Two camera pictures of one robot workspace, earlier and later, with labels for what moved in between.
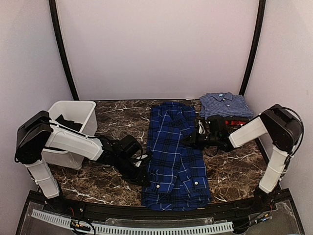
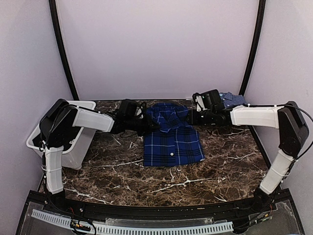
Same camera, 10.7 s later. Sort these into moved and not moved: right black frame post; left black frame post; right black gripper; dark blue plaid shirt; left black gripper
Moved: right black gripper; dark blue plaid shirt; left black gripper
Not moved: right black frame post; left black frame post
